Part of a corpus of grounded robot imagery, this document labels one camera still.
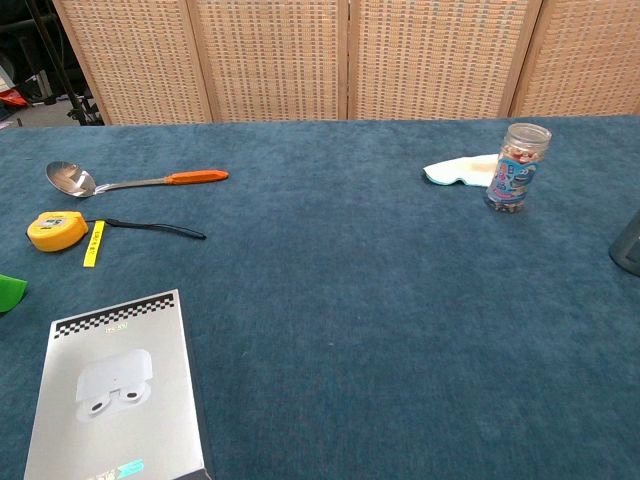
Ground silver earbuds retail box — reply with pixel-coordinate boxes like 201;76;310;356
23;288;215;480

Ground black tripod stand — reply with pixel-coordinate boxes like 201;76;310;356
24;0;104;126

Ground small steel pitcher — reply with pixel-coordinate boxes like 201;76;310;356
608;208;640;277

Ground clear plastic candy jar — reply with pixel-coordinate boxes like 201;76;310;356
483;122;553;214

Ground blue table mat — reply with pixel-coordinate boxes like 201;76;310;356
0;114;640;480

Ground steel ladle with orange handle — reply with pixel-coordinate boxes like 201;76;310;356
45;160;230;199

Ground green and purple plastic block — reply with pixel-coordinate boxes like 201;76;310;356
0;273;29;315

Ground wicker folding screen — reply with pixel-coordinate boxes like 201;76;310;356
51;0;640;126

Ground white sock with blue toe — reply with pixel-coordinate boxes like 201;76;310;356
423;153;501;189

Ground yellow tape measure with strap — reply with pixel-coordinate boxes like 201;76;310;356
27;210;207;269

